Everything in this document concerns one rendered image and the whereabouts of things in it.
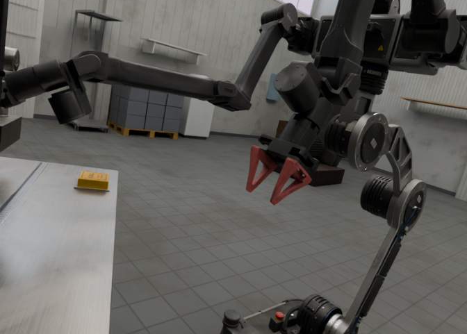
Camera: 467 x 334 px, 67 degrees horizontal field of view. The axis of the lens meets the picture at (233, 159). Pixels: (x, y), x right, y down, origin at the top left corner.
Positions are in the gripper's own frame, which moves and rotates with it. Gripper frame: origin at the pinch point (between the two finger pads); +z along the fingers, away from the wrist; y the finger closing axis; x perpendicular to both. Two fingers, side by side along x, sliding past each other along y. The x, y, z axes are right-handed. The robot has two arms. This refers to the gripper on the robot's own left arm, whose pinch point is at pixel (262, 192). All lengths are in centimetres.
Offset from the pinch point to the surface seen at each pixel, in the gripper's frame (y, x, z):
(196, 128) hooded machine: -573, 394, -130
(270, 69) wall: -651, 542, -411
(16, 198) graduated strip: -40, -18, 27
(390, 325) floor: -26, 206, 3
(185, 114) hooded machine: -581, 357, -139
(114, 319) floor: -101, 79, 76
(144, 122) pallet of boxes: -555, 276, -67
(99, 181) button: -43.3, -2.8, 16.1
